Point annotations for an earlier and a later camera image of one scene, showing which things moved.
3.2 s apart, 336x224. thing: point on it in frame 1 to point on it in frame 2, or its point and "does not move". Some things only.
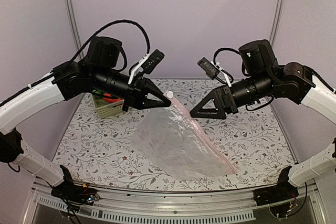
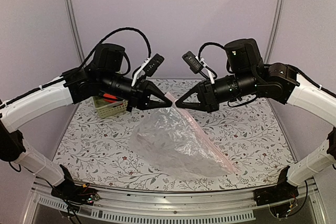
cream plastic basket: [104, 108] does not move
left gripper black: [137, 93] does not move
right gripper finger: [219, 112] to [198, 89]
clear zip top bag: [169, 138] does not move
